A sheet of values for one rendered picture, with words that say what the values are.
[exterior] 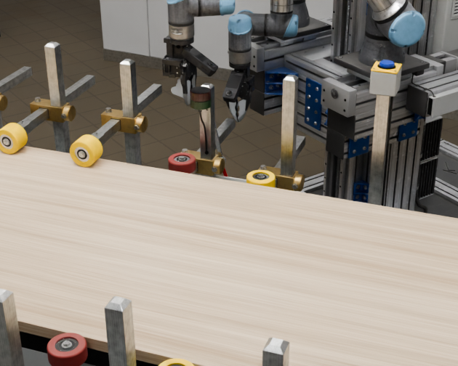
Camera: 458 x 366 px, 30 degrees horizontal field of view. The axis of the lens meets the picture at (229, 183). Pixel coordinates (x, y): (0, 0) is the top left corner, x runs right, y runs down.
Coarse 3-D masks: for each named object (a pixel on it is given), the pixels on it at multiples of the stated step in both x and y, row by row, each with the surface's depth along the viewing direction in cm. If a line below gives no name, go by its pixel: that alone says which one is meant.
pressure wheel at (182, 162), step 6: (174, 156) 247; (180, 156) 246; (186, 156) 247; (192, 156) 247; (168, 162) 246; (174, 162) 244; (180, 162) 244; (186, 162) 244; (192, 162) 244; (174, 168) 244; (180, 168) 243; (186, 168) 243; (192, 168) 245
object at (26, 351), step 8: (24, 336) 186; (32, 336) 185; (40, 336) 184; (24, 344) 187; (32, 344) 186; (40, 344) 185; (24, 352) 188; (32, 352) 187; (40, 352) 186; (88, 352) 181; (96, 352) 180; (104, 352) 179; (24, 360) 189; (32, 360) 188; (40, 360) 187; (48, 360) 186; (88, 360) 182; (96, 360) 181; (104, 360) 180; (136, 360) 177
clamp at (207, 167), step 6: (192, 150) 259; (198, 156) 255; (216, 156) 255; (198, 162) 254; (204, 162) 253; (210, 162) 252; (216, 162) 253; (222, 162) 255; (198, 168) 255; (204, 168) 254; (210, 168) 253; (216, 168) 253; (222, 168) 256; (204, 174) 255; (210, 174) 254
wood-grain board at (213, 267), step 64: (0, 192) 229; (64, 192) 229; (128, 192) 229; (192, 192) 229; (256, 192) 229; (0, 256) 202; (64, 256) 201; (128, 256) 201; (192, 256) 201; (256, 256) 201; (320, 256) 201; (384, 256) 201; (448, 256) 201; (64, 320) 180; (192, 320) 179; (256, 320) 179; (320, 320) 179; (384, 320) 179; (448, 320) 179
